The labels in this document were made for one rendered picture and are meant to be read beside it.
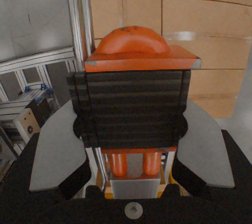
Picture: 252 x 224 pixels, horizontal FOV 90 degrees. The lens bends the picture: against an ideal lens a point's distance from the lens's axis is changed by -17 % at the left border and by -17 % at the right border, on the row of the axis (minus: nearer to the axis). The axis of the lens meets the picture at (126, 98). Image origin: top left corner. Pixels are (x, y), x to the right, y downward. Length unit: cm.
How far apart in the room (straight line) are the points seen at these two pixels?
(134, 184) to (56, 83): 129
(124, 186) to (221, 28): 93
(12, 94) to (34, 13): 81
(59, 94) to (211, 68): 124
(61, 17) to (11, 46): 64
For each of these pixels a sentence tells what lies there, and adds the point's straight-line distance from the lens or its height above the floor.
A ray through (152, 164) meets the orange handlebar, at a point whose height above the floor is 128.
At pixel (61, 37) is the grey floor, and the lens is 151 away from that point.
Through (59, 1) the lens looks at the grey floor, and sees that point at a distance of 150.
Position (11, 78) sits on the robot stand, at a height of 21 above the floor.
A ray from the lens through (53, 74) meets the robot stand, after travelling 139.
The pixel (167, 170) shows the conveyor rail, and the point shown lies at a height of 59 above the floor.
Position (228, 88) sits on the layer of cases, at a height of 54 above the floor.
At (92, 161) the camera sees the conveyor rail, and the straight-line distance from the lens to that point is 134.
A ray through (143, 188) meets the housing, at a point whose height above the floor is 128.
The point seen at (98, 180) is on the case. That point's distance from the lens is 95.
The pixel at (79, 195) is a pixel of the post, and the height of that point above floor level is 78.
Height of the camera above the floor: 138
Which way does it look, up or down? 61 degrees down
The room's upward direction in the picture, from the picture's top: 180 degrees clockwise
